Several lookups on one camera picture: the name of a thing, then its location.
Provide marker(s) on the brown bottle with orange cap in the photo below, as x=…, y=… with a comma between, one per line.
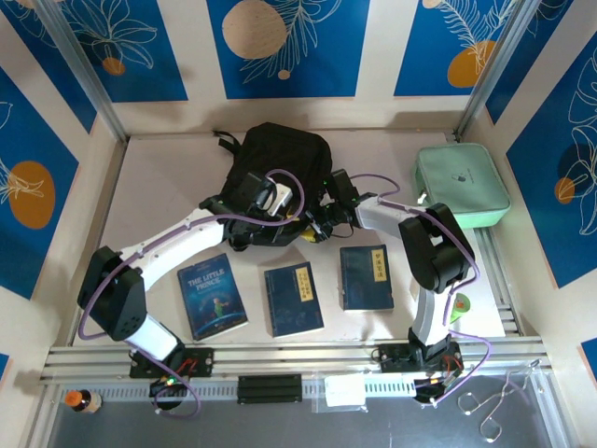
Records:
x=84, y=401

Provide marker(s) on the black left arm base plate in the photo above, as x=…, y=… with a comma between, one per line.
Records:
x=200, y=361

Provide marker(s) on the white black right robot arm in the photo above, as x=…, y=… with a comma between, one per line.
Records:
x=431, y=308

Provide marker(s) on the clear bag with white card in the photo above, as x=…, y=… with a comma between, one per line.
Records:
x=342, y=392

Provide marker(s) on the black backpack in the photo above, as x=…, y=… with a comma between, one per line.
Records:
x=280, y=149

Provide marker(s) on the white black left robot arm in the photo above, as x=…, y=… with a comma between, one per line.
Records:
x=186, y=233

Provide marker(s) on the aluminium rail frame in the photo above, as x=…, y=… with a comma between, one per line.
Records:
x=289, y=357

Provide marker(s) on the dark blue book yellow label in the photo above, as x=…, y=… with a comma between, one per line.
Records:
x=291, y=303

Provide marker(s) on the green roll with orange mark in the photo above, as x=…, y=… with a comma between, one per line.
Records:
x=462, y=305

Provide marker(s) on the mint green zip pouch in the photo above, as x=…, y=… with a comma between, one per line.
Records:
x=466, y=158

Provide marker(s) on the blue Little Prince book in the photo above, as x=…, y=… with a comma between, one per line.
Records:
x=210, y=298

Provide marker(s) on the aluminium corner post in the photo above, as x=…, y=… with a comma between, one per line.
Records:
x=88, y=79
x=490, y=79

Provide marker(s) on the blue poster white feather print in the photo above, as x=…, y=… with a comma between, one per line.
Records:
x=429, y=46

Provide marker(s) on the dark blue book pale label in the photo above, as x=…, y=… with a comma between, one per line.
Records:
x=366, y=280

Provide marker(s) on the blue poster white flower print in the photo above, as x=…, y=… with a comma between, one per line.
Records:
x=149, y=79

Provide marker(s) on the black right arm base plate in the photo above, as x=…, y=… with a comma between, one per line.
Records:
x=392, y=359

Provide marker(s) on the blue poster with beige circle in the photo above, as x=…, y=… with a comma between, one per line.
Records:
x=289, y=74

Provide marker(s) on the black block on rail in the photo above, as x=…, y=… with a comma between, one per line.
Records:
x=270, y=389

